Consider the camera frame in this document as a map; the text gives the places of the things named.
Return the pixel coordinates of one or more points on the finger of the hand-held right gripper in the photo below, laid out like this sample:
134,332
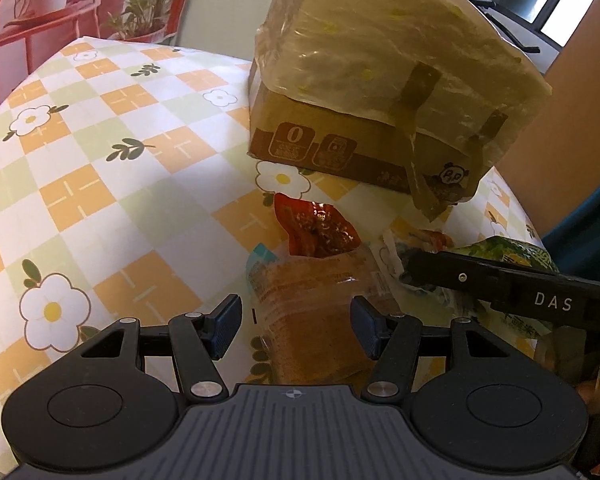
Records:
450,272

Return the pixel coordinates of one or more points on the wooden board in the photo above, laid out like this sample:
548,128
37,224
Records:
570,135

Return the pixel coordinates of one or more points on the white snack packet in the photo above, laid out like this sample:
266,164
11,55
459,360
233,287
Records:
390,260

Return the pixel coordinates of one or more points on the dark framed window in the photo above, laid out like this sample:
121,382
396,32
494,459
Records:
562,25

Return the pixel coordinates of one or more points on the checkered floral tablecloth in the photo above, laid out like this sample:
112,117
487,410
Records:
105,160

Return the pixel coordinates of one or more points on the red snack packet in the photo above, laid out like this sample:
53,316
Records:
315,230

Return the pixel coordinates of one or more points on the clear brown bread packet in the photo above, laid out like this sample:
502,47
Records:
305,310

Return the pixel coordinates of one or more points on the green snack packet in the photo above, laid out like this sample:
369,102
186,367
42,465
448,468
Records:
515,252

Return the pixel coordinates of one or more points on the printed room backdrop cloth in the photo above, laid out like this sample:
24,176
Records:
55,0

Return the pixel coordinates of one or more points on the plastic lined cardboard box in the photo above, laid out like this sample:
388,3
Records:
380,35

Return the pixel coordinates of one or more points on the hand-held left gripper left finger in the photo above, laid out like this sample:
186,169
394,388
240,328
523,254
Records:
227,321

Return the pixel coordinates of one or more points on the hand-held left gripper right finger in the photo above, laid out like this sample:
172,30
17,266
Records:
365,321

